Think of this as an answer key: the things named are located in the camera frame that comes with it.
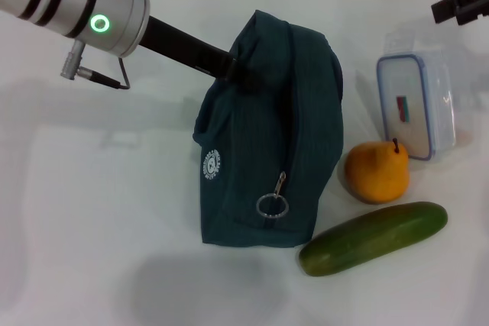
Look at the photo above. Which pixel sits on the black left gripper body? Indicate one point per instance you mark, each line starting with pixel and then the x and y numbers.
pixel 183 47

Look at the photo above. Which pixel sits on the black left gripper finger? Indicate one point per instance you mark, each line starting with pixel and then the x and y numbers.
pixel 246 79

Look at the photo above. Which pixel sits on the teal insulated lunch bag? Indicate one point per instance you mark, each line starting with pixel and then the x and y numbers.
pixel 252 142

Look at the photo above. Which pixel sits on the clear container with blue-rimmed lid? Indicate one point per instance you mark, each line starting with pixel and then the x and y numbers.
pixel 409 112

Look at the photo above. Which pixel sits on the yellow pear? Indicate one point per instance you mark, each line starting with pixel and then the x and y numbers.
pixel 376 173

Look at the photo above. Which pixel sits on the green cucumber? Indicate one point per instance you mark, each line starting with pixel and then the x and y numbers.
pixel 374 240

